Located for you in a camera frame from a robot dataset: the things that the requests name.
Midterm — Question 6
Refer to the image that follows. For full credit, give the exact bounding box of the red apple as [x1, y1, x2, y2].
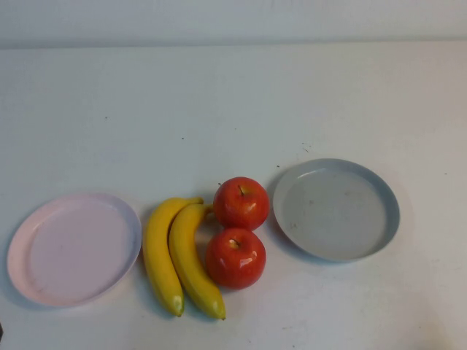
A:
[213, 176, 270, 233]
[204, 227, 267, 291]

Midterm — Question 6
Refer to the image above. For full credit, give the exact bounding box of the yellow banana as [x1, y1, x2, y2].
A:
[168, 203, 227, 321]
[142, 196, 204, 317]

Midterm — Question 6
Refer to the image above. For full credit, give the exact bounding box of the grey-blue round plate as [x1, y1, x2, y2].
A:
[272, 157, 401, 264]

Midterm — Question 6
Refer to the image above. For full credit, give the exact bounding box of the pink round plate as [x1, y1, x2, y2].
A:
[6, 192, 143, 309]

